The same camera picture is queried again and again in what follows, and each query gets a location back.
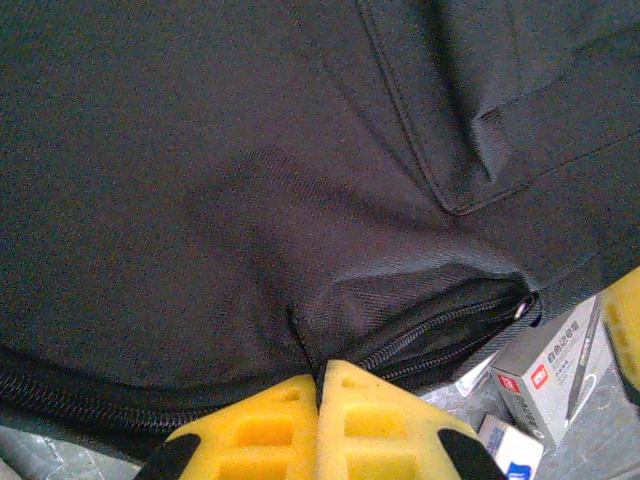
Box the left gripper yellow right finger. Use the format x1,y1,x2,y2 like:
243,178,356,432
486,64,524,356
317,358,506,480

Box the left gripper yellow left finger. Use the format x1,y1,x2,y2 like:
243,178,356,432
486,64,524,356
144,372,321,480

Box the grey pen box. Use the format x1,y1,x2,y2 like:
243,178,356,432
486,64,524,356
489,294,619,451

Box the black fabric backpack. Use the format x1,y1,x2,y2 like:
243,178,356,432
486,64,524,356
0,0,640,451

